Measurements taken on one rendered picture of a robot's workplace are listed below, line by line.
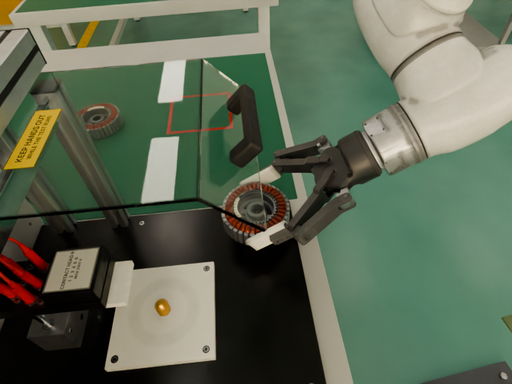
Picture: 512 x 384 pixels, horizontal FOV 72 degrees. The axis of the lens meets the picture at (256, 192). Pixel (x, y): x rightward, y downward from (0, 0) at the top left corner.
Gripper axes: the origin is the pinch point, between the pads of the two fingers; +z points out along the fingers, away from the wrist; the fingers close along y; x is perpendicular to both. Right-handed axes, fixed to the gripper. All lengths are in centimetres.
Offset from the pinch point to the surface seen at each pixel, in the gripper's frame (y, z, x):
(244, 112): 4.7, -10.9, -20.1
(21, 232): -3.8, 35.9, -18.2
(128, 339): 16.1, 20.5, -6.1
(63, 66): -75, 49, -19
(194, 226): -3.2, 12.9, -0.2
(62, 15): -123, 61, -23
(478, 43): -163, -106, 138
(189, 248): 1.4, 13.8, -0.7
